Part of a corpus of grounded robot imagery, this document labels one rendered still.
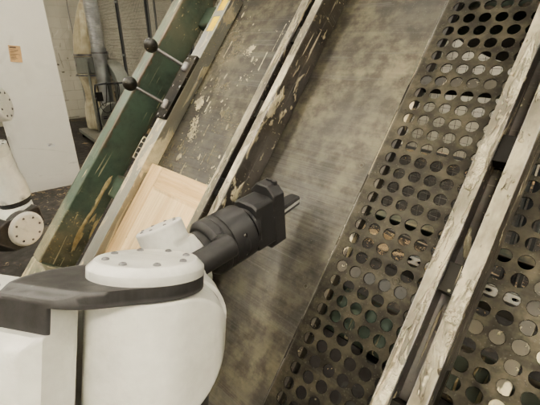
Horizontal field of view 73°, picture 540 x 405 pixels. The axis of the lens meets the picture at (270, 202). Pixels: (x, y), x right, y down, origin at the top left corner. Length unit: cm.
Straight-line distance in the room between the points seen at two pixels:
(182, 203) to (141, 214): 15
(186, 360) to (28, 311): 10
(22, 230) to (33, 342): 72
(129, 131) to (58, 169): 352
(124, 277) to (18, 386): 8
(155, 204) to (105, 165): 34
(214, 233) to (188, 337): 28
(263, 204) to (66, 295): 39
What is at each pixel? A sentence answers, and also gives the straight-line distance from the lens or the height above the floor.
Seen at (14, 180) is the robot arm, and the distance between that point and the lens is 97.
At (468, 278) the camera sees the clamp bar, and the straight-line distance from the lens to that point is 51.
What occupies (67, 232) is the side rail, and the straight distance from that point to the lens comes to 129.
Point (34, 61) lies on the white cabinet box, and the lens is 460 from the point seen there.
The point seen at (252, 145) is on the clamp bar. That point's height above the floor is 132.
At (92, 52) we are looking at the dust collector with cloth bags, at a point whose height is 139.
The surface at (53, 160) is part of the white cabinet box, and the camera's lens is 474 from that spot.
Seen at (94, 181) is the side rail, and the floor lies 112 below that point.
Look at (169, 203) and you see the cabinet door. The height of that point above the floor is 115.
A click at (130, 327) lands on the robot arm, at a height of 135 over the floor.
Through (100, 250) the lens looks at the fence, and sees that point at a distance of 107.
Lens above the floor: 151
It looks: 24 degrees down
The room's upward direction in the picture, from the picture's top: straight up
